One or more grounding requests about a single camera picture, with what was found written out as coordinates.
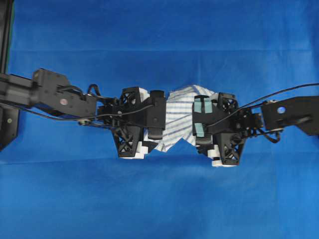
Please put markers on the blue table cloth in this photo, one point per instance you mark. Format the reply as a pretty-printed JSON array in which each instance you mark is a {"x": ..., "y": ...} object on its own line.
[{"x": 59, "y": 180}]

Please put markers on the white blue striped towel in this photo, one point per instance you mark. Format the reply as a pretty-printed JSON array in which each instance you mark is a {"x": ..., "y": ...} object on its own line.
[{"x": 178, "y": 118}]

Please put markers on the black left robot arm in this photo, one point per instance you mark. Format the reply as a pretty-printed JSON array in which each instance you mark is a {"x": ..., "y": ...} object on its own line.
[{"x": 49, "y": 92}]

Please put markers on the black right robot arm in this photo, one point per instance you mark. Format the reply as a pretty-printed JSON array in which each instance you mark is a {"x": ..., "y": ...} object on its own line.
[{"x": 301, "y": 112}]

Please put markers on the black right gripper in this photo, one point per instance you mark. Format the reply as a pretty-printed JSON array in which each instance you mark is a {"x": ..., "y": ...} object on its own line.
[{"x": 225, "y": 147}]

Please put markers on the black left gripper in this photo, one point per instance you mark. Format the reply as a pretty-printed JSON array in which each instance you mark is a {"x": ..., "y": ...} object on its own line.
[{"x": 128, "y": 116}]

